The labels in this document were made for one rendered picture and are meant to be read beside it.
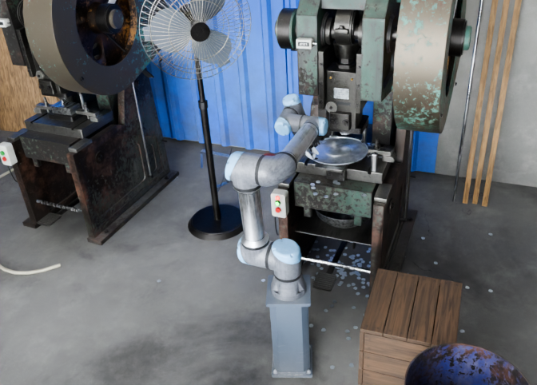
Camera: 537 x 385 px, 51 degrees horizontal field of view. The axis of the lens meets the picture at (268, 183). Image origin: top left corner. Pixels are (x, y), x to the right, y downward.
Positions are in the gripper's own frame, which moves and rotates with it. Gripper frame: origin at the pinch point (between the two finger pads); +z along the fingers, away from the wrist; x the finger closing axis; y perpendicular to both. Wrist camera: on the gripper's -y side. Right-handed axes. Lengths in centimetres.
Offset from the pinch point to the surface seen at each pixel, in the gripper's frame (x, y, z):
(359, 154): 19.6, 9.2, 7.5
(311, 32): 24, -9, -51
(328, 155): 7.6, 1.6, 3.8
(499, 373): -2, 114, 41
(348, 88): 28.5, -0.4, -21.7
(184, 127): -27, -205, 60
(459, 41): 67, 33, -34
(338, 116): 19.8, -1.1, -10.8
